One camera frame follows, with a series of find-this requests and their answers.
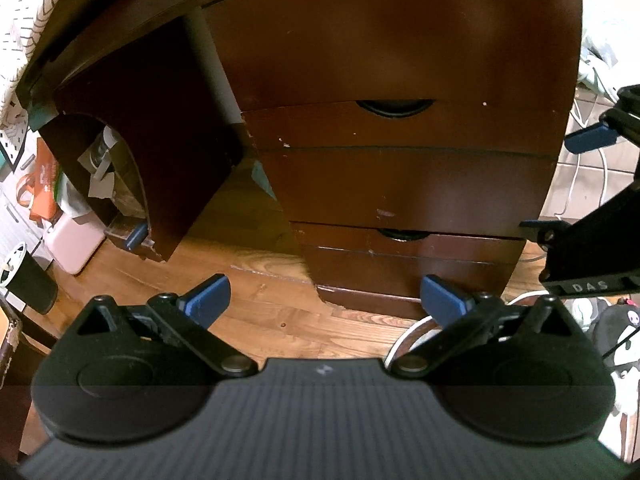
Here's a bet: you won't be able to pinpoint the low dark wooden drawer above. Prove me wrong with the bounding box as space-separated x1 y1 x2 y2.
290 221 526 307

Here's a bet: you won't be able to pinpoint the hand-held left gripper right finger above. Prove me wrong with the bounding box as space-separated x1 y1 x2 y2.
390 274 576 377

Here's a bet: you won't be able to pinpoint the thin white cables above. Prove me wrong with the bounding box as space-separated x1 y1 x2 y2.
552 95 614 222

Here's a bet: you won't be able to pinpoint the pale patterned cloth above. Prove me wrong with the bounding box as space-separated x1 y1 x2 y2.
579 0 640 97

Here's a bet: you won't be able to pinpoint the orange bag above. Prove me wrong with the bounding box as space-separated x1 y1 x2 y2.
17 137 67 222

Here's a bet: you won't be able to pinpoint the dark wooden desk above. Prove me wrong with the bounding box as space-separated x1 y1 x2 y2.
15 0 583 264

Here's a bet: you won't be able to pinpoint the white floor cable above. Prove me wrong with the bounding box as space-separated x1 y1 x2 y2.
384 289 547 362

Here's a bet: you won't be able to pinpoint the dark wooden drawer cabinet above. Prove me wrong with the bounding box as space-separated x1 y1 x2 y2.
202 0 583 321

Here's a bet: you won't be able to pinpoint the grey paper scraps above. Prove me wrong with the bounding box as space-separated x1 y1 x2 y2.
76 126 119 199

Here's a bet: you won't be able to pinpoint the dark wooden notched drawer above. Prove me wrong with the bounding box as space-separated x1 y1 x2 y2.
241 99 568 238

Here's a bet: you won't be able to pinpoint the small teal object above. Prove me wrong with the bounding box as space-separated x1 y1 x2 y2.
250 160 277 202

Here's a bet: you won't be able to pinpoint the pink storage box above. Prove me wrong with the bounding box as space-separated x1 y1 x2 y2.
44 211 107 277

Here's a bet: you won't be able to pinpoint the black waste bin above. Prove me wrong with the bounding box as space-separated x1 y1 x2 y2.
0 241 59 317

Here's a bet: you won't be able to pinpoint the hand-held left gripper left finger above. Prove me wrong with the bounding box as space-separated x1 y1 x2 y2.
75 274 259 378

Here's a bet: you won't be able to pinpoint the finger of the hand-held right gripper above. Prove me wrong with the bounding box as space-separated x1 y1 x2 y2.
520 218 581 252
564 85 640 156

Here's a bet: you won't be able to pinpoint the black and white plush toy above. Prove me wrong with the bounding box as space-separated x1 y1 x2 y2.
589 296 640 461

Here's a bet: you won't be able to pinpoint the white patterned table cloth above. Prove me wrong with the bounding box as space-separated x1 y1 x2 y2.
0 0 87 92

